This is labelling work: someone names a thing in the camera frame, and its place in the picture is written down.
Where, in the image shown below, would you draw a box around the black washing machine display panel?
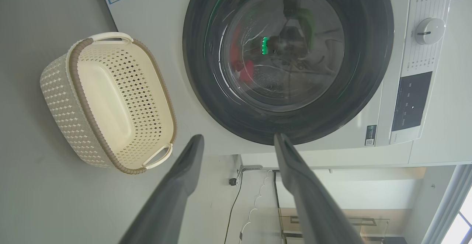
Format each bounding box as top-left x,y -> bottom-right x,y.
391,72 -> 433,132

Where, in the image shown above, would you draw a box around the white control dial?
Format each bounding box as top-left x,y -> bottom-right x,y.
414,17 -> 446,45

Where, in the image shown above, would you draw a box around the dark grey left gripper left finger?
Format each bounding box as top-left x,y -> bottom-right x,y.
118,134 -> 204,244

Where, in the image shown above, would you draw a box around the small QR code sticker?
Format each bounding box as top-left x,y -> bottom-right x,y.
365,125 -> 377,146

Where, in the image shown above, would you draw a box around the dark floor cable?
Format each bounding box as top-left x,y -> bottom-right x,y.
224,178 -> 244,244

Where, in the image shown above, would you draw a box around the metal stand leg with caster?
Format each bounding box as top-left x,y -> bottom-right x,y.
229,165 -> 263,186

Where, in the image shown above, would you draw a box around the washing machine door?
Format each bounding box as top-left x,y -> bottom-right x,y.
183,0 -> 394,146

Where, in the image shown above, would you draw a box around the red and white shirt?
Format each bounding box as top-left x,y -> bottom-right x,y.
230,25 -> 256,84

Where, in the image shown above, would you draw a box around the white washing machine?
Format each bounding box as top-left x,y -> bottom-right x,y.
98,0 -> 456,167

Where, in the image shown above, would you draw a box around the cream perforated laundry basket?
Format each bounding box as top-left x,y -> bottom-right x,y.
40,32 -> 177,174

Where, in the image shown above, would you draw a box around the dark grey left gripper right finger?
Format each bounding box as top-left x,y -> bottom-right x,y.
274,133 -> 365,244

